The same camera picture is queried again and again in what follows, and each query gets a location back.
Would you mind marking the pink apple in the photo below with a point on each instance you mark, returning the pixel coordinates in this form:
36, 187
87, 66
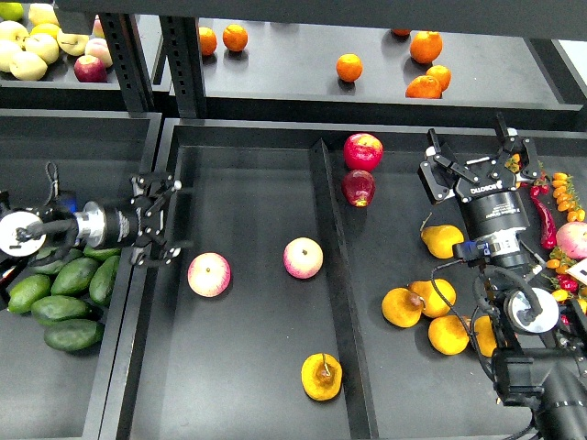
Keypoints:
303, 258
209, 274

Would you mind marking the orange on shelf centre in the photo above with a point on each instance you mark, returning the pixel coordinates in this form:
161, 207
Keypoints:
349, 67

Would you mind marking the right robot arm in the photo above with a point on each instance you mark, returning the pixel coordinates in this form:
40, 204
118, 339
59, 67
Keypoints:
540, 357

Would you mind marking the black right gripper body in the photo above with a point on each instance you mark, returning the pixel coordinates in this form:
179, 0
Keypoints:
493, 214

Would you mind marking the large orange on shelf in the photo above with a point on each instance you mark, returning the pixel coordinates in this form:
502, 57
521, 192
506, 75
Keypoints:
426, 46

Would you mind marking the red chili pepper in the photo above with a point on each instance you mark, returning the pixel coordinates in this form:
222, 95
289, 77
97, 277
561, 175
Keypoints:
548, 228

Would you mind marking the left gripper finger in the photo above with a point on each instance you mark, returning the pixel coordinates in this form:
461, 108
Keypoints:
156, 251
153, 192

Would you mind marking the yellow pear left pile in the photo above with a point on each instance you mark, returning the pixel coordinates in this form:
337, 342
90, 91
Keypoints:
402, 307

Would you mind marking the bright red apple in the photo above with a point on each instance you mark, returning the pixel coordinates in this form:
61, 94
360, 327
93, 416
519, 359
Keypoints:
363, 152

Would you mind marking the red apple on shelf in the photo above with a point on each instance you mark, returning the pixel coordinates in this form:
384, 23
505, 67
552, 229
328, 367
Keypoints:
90, 69

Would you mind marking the pink apple left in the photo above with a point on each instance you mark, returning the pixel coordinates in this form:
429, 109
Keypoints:
209, 274

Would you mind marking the pink peach right edge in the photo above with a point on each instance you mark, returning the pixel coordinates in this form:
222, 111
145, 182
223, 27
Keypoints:
571, 239

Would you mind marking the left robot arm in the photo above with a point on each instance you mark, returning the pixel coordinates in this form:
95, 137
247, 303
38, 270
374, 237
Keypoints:
40, 235

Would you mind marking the yellow pear with stem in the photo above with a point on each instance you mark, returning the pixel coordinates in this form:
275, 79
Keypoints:
321, 377

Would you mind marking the dark red apple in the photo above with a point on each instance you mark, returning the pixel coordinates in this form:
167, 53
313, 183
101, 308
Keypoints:
358, 187

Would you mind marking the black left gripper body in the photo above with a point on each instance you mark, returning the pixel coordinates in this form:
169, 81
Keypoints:
135, 222

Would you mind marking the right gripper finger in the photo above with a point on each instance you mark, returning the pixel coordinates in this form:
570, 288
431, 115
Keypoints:
516, 161
440, 170

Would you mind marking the dark green avocado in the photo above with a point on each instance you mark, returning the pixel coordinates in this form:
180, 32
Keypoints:
73, 335

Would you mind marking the pink apple centre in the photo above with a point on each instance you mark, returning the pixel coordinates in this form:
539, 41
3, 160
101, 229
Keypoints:
303, 258

